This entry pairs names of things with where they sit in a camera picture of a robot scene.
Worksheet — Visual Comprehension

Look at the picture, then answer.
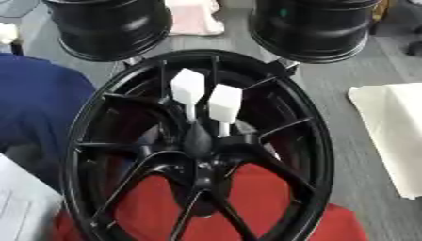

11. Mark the black spoked wheel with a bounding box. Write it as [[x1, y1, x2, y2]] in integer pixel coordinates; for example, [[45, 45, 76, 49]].
[[57, 49, 336, 241]]

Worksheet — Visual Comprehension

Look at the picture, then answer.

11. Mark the white paper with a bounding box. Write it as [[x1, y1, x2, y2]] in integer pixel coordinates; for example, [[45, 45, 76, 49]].
[[0, 153, 65, 241]]

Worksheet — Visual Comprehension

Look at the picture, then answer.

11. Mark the white sheet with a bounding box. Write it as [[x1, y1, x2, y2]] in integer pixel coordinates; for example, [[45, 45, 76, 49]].
[[346, 82, 422, 200]]

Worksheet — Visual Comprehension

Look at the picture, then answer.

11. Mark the person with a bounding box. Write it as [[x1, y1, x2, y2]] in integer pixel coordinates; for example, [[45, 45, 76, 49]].
[[0, 52, 99, 192]]

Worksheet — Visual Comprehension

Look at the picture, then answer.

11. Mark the pink cloth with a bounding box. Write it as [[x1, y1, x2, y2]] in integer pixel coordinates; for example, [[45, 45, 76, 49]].
[[163, 0, 226, 37]]

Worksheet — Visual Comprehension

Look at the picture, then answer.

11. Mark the white pin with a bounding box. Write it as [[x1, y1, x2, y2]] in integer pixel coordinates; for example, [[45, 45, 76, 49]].
[[205, 83, 244, 137], [170, 67, 208, 122]]

